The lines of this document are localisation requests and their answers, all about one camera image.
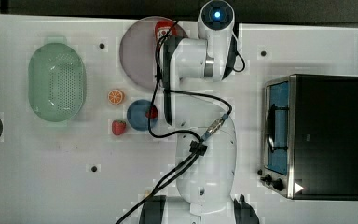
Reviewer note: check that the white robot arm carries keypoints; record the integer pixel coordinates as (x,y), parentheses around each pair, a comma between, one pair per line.
(198,189)

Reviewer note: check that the small strawberry in bowl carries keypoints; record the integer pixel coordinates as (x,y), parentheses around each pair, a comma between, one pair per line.
(151,112)

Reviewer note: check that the blue bowl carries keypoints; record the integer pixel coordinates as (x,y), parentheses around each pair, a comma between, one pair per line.
(136,116)

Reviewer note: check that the red strawberry toy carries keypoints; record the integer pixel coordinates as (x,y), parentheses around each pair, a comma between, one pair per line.
(118,127)

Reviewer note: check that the orange slice toy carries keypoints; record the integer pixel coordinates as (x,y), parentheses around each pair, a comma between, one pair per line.
(116,96)

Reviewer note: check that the lilac round plate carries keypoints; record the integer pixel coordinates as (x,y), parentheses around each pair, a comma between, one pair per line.
(137,52)

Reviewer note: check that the red ketchup bottle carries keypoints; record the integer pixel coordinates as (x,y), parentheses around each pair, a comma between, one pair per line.
(163,28)

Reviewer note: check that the green perforated colander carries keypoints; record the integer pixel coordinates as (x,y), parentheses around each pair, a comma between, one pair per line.
(57,82)

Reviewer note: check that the black toaster oven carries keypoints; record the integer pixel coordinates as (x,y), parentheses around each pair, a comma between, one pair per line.
(310,137)

